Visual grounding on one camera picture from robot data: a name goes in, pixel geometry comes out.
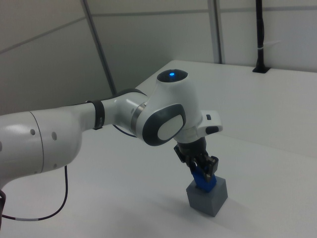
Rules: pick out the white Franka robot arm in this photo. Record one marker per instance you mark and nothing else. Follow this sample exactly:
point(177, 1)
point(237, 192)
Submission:
point(62, 129)

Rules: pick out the grey hollow cuboid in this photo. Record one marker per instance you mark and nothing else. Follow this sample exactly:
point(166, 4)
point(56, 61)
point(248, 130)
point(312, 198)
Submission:
point(205, 202)

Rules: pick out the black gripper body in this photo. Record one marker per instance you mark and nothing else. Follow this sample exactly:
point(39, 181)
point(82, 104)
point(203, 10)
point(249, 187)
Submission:
point(192, 148)

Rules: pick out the blue block with knob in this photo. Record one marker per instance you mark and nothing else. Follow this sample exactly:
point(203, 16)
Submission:
point(205, 186)

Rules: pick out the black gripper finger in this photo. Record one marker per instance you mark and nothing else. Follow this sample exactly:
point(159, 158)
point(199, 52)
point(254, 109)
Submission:
point(193, 167)
point(211, 166)

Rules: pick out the black pole with clamp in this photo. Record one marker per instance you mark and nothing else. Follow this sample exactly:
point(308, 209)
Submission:
point(260, 37)

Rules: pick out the grey partition post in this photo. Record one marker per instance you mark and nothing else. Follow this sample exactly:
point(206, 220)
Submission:
point(101, 42)

